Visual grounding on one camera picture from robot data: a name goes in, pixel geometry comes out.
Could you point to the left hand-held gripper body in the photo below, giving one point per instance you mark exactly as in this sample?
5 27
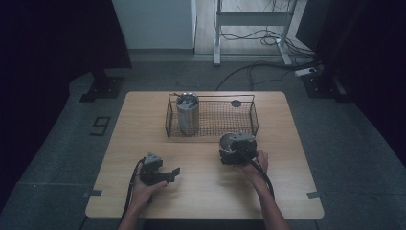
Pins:
152 167

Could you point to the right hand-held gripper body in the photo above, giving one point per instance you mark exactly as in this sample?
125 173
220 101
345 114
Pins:
243 151

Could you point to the stainless steel cup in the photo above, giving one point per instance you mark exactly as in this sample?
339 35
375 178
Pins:
187 115

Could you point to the person's right hand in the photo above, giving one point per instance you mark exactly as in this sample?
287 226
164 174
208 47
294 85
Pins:
257 167

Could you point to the person's left hand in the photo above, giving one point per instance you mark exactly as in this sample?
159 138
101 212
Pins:
143 193

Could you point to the dark round lid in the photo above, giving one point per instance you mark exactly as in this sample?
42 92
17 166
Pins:
236 103

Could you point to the grey tape piece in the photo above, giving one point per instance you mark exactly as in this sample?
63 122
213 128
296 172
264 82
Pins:
93 193
313 195

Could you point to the black stand base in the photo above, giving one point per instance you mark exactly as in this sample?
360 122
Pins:
103 87
325 86

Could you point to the white power strip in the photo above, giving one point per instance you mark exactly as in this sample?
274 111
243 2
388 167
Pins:
304 72

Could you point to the white cabinet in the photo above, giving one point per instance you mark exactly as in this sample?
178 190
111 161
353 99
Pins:
156 24

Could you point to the dark curtain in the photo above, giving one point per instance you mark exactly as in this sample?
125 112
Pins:
367 48
48 48

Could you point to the white desk frame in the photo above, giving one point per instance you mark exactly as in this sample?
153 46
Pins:
249 19

